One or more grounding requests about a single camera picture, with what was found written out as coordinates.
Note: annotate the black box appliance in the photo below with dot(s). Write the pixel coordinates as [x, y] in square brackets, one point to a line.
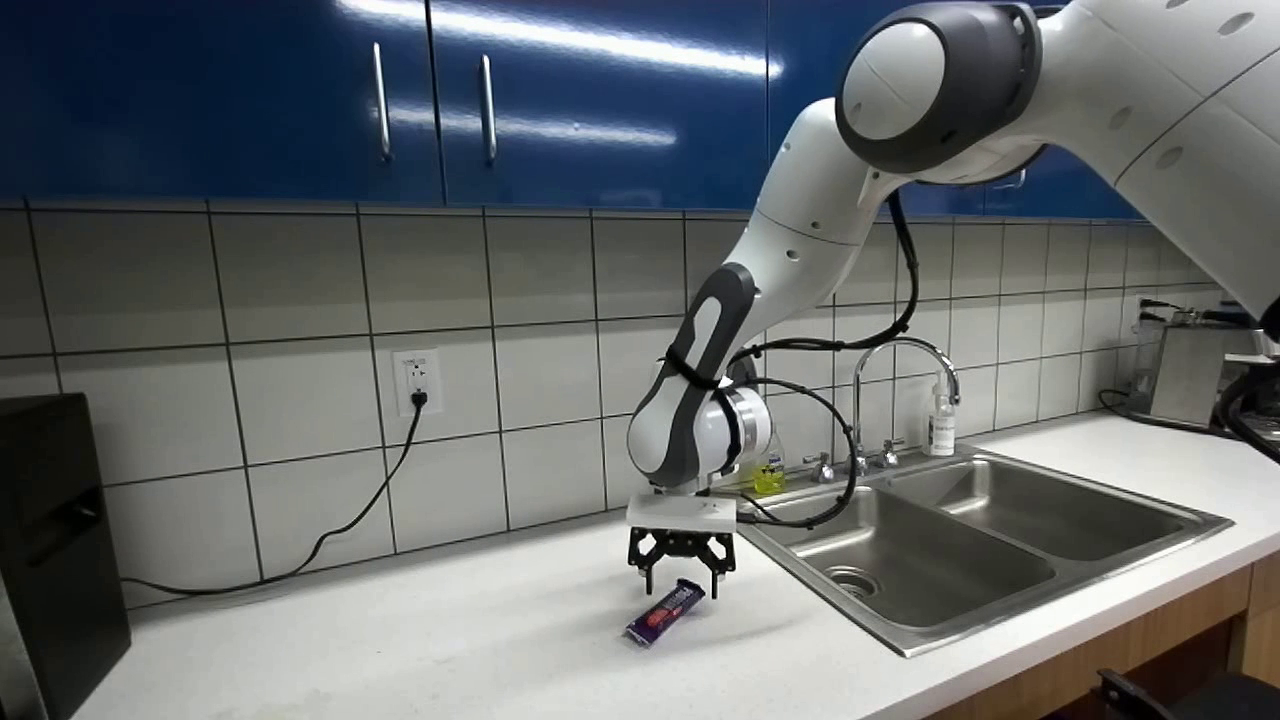
[54, 561]

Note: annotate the wooden base cabinet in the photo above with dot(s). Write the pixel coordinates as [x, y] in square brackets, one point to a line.
[1175, 625]

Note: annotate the chrome faucet knob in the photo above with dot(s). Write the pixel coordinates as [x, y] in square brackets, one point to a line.
[890, 454]
[821, 469]

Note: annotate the yellow dish soap bottle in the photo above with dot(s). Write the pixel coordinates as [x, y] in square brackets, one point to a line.
[760, 476]

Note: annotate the blue upper cabinets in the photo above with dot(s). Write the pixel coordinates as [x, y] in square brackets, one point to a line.
[1081, 192]

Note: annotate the blue cabinet door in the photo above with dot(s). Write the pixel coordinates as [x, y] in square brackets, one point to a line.
[201, 106]
[802, 64]
[600, 134]

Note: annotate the chrome gooseneck faucet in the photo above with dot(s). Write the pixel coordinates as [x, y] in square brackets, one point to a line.
[923, 347]

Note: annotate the white wall power outlet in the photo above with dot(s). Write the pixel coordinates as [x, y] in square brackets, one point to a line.
[416, 374]

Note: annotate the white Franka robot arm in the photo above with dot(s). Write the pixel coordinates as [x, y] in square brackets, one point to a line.
[802, 201]

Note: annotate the stainless steel double sink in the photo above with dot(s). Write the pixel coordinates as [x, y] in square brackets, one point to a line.
[962, 561]

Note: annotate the black chair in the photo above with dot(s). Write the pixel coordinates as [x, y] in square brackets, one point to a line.
[1185, 701]

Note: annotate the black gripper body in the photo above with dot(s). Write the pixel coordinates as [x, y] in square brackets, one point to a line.
[682, 536]

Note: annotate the white pump soap bottle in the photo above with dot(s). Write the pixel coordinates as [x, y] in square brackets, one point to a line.
[941, 435]

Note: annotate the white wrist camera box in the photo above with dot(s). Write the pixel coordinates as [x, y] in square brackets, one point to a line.
[682, 512]

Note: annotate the stainless steel countertop appliance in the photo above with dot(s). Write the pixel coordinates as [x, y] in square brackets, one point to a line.
[1183, 380]

